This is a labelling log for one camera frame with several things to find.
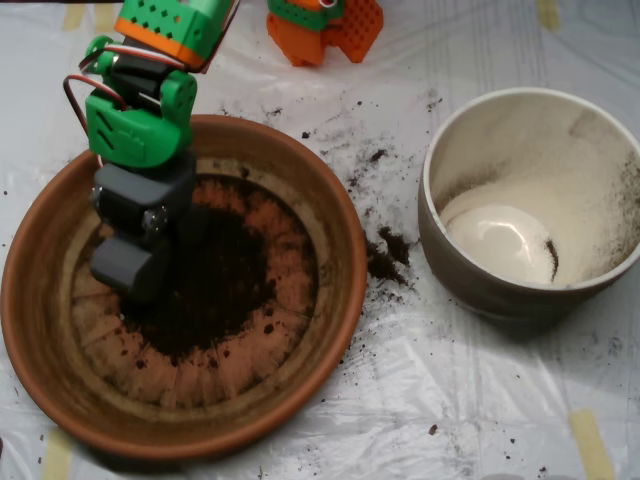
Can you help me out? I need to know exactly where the dark soil pile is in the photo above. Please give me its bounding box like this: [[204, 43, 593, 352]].
[[122, 199, 279, 366]]

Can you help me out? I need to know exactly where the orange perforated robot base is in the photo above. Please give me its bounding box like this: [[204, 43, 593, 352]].
[[266, 0, 385, 67]]

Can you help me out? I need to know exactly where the terracotta plant saucer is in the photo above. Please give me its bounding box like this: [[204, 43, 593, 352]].
[[0, 113, 370, 461]]

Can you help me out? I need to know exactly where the spilled soil clump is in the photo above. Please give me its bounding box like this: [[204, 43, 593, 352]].
[[367, 225, 414, 286]]

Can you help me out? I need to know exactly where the white plant pot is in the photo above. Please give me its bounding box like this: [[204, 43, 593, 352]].
[[417, 87, 640, 322]]

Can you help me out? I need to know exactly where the beige masking tape strip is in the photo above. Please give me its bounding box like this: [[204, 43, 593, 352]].
[[94, 3, 117, 34], [568, 408, 617, 480], [537, 0, 562, 31], [41, 427, 75, 480], [63, 3, 87, 32]]

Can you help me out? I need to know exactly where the clear plastic cover sheet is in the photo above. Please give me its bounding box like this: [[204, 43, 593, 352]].
[[0, 0, 640, 480]]

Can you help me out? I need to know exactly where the red and white servo cable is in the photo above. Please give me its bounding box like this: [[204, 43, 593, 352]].
[[62, 42, 151, 167]]

